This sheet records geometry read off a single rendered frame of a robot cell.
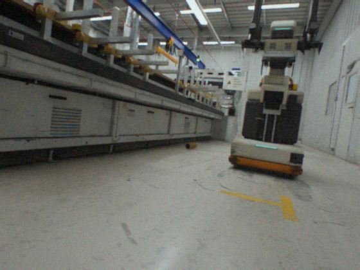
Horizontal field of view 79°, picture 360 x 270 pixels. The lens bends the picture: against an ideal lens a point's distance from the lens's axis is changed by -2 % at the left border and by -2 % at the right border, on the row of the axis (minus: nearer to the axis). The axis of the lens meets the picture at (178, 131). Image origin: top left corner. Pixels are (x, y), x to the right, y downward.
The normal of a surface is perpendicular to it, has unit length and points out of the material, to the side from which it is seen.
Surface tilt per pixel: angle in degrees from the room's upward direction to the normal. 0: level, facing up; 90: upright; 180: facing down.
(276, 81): 98
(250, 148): 90
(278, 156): 90
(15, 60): 90
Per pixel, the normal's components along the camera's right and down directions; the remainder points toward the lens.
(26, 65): 0.92, 0.14
